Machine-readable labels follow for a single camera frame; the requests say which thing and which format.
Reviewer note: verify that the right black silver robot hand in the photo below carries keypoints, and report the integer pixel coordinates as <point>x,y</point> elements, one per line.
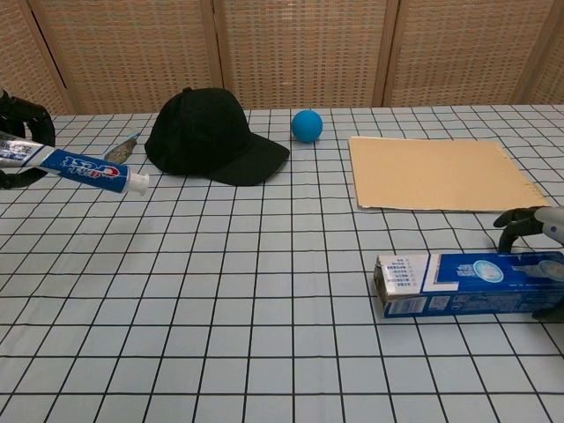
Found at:
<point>546,224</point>

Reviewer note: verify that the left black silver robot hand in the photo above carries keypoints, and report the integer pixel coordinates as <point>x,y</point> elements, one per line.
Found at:
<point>44,123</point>

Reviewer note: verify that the blue white toothpaste tube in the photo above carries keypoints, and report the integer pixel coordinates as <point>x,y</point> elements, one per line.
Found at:
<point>83,169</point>

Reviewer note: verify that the blue toothpaste box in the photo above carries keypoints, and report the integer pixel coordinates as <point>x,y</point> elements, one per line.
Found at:
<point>467,282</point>

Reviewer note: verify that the light blue toothbrush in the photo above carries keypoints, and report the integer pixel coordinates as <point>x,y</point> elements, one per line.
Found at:
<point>135,135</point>

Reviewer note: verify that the tan manila folder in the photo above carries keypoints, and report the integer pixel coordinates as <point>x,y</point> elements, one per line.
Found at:
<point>436,174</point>

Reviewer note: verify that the black baseball cap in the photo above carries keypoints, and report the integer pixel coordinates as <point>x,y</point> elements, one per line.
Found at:
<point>198,136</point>

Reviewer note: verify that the blue ball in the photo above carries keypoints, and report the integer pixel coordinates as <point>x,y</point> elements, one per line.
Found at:
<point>307,126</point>

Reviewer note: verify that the wooden woven folding screen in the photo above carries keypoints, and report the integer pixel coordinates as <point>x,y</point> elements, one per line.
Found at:
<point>299,48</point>

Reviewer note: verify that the light blue grid tablecloth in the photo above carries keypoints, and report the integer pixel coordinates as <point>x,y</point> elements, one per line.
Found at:
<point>247,308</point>

